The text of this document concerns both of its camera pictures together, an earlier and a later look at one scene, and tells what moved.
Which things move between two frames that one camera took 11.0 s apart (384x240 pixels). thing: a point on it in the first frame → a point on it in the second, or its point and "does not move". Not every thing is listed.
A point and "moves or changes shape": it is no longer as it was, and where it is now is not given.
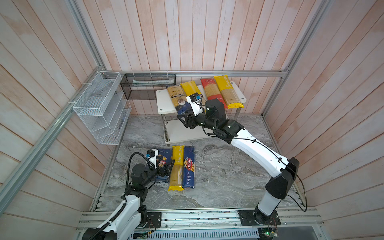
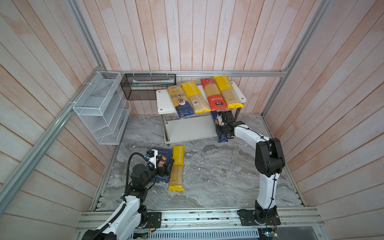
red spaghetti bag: [212, 91] does not move
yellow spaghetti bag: [232, 99] does not move
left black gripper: [166, 171] does not move
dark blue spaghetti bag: [180, 102] does not move
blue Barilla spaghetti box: [188, 167] moves or changes shape
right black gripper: [190, 119] → [218, 130]
